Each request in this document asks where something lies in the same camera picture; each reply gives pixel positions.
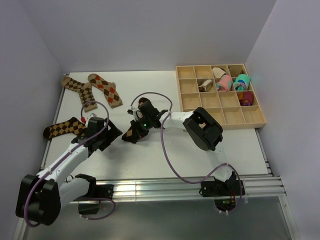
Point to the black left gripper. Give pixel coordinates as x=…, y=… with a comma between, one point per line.
x=112, y=133

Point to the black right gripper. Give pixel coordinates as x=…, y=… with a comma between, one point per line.
x=135, y=124

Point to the dark brown tan argyle sock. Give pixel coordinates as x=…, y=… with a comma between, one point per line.
x=126, y=136

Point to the tan orange argyle sock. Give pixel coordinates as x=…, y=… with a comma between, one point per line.
x=107, y=88

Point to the brown tan striped sock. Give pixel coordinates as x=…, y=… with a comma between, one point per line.
x=205, y=85

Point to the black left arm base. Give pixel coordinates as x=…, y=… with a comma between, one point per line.
x=100, y=192

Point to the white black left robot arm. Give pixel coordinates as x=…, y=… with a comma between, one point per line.
x=42, y=196

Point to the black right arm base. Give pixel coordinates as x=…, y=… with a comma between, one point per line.
x=230, y=189

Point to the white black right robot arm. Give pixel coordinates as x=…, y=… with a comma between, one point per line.
x=203, y=129

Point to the brown yellow argyle sock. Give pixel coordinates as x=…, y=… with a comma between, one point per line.
x=71, y=126

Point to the wooden compartment organizer box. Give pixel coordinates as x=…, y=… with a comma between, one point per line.
x=222, y=106

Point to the pink rolled sock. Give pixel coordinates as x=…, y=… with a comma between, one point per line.
x=224, y=84

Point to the cream rolled sock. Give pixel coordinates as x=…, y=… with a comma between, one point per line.
x=218, y=72

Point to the maroon rolled sock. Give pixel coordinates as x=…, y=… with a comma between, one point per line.
x=246, y=98

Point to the teal rolled sock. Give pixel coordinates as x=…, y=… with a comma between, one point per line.
x=242, y=82

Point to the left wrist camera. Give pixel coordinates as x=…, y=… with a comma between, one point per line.
x=86, y=119

